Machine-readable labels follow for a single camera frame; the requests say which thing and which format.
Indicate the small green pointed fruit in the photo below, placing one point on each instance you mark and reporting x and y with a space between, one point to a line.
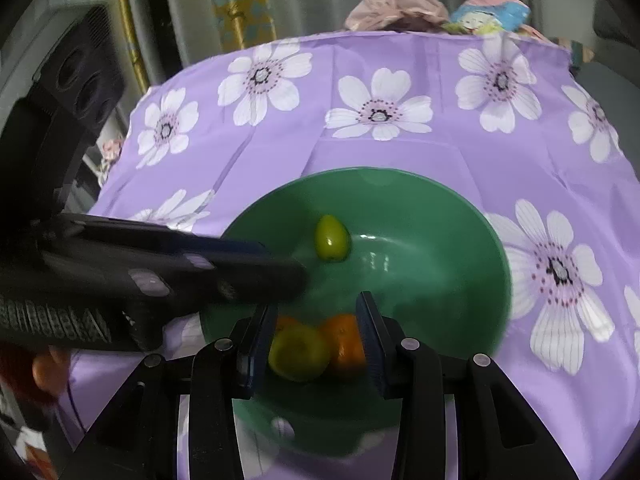
331 240

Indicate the yellow-green lemon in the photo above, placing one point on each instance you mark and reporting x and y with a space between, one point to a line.
300 355

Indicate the black speaker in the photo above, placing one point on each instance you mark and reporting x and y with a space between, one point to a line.
85 75

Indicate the cartoon printed cloth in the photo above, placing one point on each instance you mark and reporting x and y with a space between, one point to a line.
485 15

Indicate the purple floral tablecloth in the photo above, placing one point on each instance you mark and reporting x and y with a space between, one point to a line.
425 125

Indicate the pink crumpled cloth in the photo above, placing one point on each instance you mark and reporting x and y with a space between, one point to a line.
395 10

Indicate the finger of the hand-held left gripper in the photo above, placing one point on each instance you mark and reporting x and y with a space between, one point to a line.
250 285
235 250

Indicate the red white patterned cloth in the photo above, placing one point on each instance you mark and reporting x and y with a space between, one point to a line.
25 445

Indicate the person's left hand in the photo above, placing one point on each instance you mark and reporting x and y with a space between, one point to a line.
50 370

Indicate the large orange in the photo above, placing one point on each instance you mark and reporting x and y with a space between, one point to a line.
345 345

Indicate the green bowl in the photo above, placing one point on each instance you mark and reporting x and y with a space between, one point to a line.
425 260

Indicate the small orange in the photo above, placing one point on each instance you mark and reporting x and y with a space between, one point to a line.
287 322

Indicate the yellow patterned hanging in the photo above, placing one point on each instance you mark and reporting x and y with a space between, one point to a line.
235 5

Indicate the yellow curved pipe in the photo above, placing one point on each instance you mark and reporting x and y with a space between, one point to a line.
127 35

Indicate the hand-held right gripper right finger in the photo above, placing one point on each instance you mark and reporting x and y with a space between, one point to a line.
372 355

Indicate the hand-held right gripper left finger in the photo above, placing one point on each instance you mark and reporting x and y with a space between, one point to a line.
250 360

